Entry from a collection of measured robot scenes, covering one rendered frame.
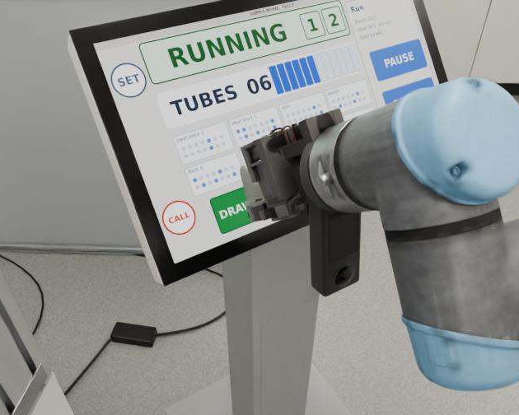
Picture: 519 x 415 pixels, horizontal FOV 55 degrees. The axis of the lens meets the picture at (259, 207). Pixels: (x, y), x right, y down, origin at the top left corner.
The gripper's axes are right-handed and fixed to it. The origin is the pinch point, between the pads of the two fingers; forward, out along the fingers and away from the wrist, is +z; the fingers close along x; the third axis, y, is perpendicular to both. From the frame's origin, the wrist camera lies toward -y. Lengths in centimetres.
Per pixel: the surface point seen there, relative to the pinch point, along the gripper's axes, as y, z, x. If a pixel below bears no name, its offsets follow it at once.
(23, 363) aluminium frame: -5.2, -4.0, 29.2
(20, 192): 24, 140, 25
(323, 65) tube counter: 14.8, 2.6, -17.1
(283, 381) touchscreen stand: -43, 50, -12
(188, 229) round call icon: 0.4, 2.7, 8.5
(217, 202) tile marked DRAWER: 2.3, 2.7, 3.9
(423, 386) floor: -75, 69, -60
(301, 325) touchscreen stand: -29, 38, -16
